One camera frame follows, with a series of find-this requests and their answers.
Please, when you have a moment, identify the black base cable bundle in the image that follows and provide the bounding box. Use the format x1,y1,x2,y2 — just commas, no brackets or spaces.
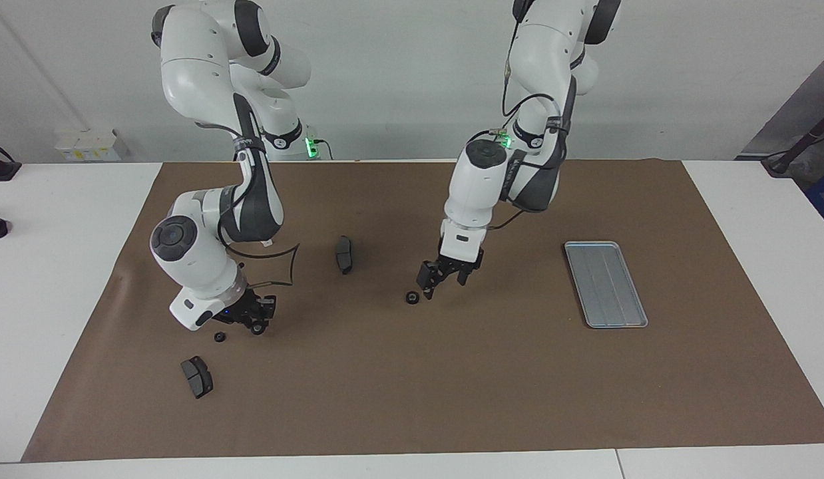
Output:
467,126,513,148

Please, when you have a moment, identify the silver metal tray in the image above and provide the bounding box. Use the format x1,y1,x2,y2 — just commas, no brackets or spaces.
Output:
564,241,650,329

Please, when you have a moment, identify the black stand leg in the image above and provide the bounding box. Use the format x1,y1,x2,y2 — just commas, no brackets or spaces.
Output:
761,110,824,177

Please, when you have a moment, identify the brown paper mat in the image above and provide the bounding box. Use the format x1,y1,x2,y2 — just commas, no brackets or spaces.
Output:
21,158,824,463

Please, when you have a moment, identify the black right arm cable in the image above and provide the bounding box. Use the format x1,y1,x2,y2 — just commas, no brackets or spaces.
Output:
218,193,302,288

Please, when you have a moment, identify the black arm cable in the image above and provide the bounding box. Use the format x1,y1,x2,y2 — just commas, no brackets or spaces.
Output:
218,193,302,288
502,13,572,230

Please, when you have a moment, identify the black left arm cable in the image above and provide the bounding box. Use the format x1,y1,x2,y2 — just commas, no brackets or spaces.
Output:
502,13,572,230

